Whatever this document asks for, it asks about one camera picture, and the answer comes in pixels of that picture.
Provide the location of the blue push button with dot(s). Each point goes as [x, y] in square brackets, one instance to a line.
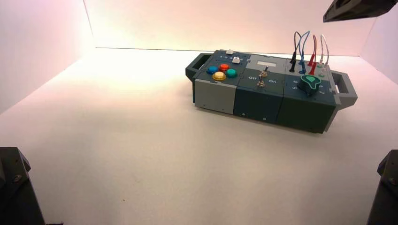
[212, 70]

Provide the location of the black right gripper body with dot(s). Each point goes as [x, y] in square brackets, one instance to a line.
[357, 9]

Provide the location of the green rotary knob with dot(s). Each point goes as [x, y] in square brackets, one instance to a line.
[309, 84]

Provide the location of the green push button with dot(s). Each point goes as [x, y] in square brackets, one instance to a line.
[231, 73]

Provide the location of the small pale display window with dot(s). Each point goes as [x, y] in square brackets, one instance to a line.
[266, 64]

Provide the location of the white slider knob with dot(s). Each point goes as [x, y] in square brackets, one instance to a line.
[236, 60]
[229, 52]

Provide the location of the metal toggle switch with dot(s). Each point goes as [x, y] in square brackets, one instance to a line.
[261, 83]
[264, 72]

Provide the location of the red push button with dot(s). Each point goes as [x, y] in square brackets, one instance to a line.
[224, 67]

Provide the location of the yellow push button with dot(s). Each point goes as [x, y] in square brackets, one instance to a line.
[219, 76]

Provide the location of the teal and grey control box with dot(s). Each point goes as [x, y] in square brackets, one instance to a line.
[258, 102]

